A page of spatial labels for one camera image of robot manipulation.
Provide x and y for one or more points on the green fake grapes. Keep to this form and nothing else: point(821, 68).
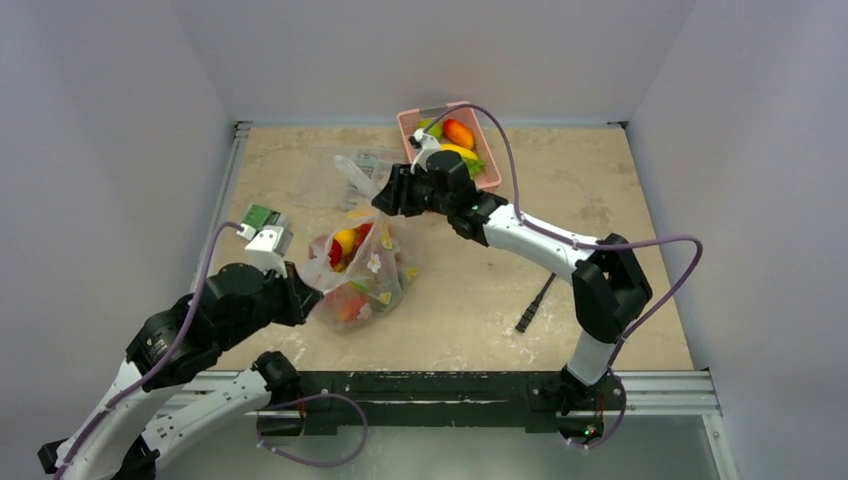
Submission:
point(475, 167)

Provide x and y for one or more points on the black T-handle tool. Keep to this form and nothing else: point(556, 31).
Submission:
point(532, 308)

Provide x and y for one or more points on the clear plastic bag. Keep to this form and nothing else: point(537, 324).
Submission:
point(369, 284)

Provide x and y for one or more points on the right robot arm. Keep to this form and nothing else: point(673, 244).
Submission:
point(610, 289)

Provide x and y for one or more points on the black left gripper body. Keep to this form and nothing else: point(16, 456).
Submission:
point(284, 297)

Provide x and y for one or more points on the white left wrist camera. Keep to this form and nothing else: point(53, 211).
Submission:
point(267, 247)

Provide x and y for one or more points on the yellow fake lemon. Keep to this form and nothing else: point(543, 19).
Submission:
point(347, 241)

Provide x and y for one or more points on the green fake lime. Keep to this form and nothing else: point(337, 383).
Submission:
point(431, 127)

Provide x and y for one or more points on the pink plastic basket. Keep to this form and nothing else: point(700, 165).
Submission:
point(407, 121)

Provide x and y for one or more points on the red orange fake mango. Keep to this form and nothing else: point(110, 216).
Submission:
point(458, 134)

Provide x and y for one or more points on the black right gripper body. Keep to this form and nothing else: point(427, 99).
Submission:
point(395, 192)

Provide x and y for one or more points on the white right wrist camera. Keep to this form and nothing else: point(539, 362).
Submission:
point(424, 146)

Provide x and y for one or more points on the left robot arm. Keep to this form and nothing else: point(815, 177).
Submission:
point(124, 438)

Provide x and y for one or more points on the green label small box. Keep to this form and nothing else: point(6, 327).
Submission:
point(257, 218)

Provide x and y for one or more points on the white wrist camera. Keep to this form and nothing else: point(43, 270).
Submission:
point(267, 247)
point(424, 146)

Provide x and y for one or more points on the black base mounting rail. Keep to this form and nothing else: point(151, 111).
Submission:
point(535, 401)

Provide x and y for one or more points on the yellow fake banana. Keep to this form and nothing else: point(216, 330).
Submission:
point(463, 152)

